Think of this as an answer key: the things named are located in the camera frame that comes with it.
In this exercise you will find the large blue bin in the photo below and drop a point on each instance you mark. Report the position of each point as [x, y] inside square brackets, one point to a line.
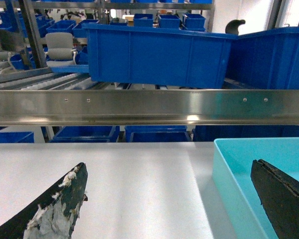
[157, 56]
[267, 59]

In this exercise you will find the roller conveyor shelf track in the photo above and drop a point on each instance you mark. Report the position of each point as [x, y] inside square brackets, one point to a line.
[34, 80]

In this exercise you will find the large blue bin right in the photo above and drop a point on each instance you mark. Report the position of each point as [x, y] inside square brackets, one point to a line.
[267, 59]

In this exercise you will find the stainless steel shelf rail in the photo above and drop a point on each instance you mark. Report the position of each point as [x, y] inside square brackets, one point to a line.
[149, 107]

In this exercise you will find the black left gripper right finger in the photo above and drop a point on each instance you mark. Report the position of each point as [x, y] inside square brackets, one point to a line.
[279, 196]

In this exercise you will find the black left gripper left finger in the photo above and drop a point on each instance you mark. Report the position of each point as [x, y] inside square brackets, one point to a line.
[54, 213]

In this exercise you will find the blue bin background middle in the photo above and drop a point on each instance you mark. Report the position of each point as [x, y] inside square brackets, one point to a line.
[168, 21]

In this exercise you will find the black curved object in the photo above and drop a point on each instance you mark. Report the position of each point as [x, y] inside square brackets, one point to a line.
[233, 26]

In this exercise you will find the blue bin background right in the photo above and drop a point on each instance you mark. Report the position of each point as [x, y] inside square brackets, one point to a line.
[194, 22]

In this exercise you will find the blue bin below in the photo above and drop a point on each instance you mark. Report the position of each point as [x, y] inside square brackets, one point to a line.
[17, 137]
[87, 134]
[157, 133]

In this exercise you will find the steel shelf upright post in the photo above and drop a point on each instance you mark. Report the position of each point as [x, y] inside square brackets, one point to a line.
[28, 15]

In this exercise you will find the large blue bin centre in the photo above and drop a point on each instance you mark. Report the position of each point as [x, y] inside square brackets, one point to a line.
[157, 56]

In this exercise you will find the light turquoise plastic bin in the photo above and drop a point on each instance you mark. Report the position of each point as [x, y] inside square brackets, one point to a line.
[232, 164]

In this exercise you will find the grey office chair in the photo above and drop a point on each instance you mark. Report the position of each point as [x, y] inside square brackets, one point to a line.
[61, 51]

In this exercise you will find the blue bin below left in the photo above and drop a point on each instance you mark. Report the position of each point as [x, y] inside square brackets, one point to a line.
[17, 137]

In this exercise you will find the blue bin below centre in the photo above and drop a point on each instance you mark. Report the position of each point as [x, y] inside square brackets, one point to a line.
[157, 133]

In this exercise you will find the blue bin background left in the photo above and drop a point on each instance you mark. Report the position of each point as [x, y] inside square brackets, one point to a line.
[62, 26]

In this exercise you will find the blue bin background row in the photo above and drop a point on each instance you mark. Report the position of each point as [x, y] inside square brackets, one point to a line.
[143, 20]

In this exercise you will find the blue bin below middle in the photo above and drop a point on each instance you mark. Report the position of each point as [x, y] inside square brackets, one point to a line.
[87, 134]

